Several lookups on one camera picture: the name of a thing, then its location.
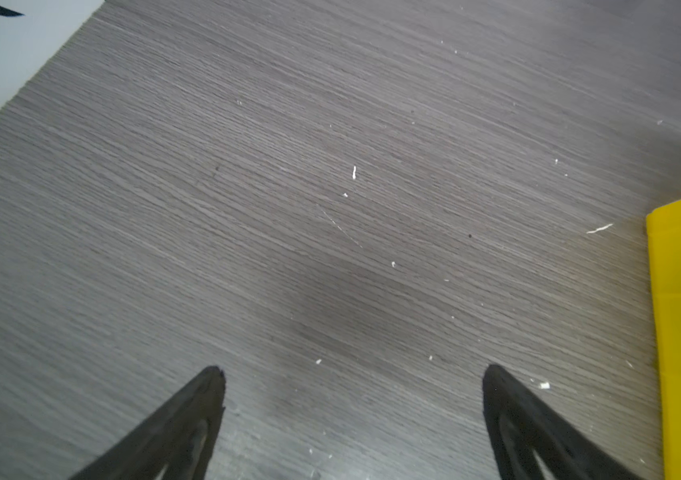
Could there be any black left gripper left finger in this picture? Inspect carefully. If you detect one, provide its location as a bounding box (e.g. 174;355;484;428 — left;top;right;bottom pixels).
72;366;226;479

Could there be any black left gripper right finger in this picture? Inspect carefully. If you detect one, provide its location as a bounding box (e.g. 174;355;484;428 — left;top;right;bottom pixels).
482;364;638;479

